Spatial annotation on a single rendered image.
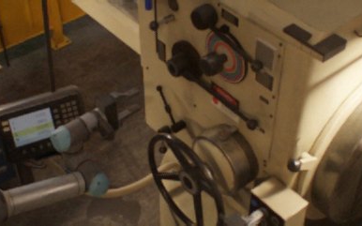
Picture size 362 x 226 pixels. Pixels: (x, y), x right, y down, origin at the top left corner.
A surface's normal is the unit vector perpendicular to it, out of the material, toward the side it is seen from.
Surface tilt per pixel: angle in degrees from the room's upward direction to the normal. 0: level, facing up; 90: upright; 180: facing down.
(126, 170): 0
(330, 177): 73
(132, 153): 0
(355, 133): 43
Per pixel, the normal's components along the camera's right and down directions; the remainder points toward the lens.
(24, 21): 0.64, 0.52
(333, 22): 0.00, -0.73
